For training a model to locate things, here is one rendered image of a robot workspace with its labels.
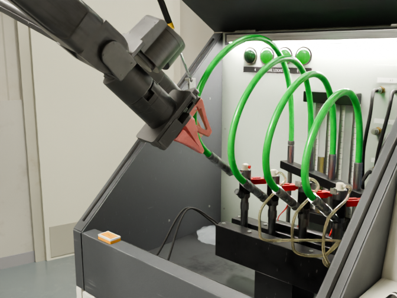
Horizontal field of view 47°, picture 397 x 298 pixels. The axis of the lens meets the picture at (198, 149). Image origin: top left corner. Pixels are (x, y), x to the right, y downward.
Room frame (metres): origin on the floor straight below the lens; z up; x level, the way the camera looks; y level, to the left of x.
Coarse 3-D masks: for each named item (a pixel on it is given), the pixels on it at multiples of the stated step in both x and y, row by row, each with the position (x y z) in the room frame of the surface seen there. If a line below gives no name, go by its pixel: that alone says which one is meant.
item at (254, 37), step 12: (252, 36) 1.07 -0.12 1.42; (264, 36) 1.10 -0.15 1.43; (228, 48) 1.00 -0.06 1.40; (276, 48) 1.14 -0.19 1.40; (216, 60) 0.98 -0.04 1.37; (204, 72) 0.96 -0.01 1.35; (288, 72) 1.18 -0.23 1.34; (204, 84) 0.95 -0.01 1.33; (288, 84) 1.18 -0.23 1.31; (288, 144) 1.21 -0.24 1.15
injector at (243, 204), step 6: (246, 174) 1.05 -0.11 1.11; (240, 186) 1.05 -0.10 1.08; (234, 192) 1.04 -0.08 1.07; (240, 192) 1.04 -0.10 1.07; (246, 192) 1.05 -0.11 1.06; (240, 198) 1.05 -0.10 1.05; (246, 198) 1.05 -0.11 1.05; (240, 204) 1.06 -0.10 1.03; (246, 204) 1.05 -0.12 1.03; (240, 210) 1.06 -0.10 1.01; (246, 210) 1.05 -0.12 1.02; (240, 216) 1.06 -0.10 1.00; (246, 216) 1.05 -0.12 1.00; (240, 222) 1.06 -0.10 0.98; (246, 222) 1.05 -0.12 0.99
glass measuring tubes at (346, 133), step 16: (304, 96) 1.23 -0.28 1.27; (320, 96) 1.20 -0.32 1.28; (336, 112) 1.17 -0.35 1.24; (352, 112) 1.15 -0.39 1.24; (320, 128) 1.20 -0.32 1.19; (352, 128) 1.16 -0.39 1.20; (320, 144) 1.20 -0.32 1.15; (336, 144) 1.18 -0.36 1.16; (352, 144) 1.16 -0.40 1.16; (320, 160) 1.20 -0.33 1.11; (352, 160) 1.16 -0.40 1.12; (336, 176) 1.19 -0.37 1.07; (352, 176) 1.16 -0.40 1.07; (320, 224) 1.18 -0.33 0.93
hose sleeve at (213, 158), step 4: (212, 152) 0.97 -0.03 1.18; (212, 156) 0.97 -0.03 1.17; (216, 156) 0.98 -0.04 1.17; (212, 160) 0.97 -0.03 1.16; (216, 160) 0.98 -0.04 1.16; (220, 160) 0.99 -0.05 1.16; (216, 164) 0.99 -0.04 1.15; (220, 164) 0.99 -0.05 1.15; (224, 164) 1.00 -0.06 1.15; (228, 164) 1.01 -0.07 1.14; (220, 168) 1.00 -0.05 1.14; (224, 168) 1.00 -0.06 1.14; (228, 168) 1.00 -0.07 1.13
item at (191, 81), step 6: (162, 0) 1.30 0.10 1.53; (162, 6) 1.30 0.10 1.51; (162, 12) 1.31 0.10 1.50; (168, 12) 1.31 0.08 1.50; (168, 18) 1.31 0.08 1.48; (168, 24) 1.31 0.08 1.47; (180, 54) 1.35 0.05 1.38; (186, 66) 1.36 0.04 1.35; (186, 72) 1.36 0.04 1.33; (186, 78) 1.37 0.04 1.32; (192, 78) 1.37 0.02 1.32; (192, 84) 1.37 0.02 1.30
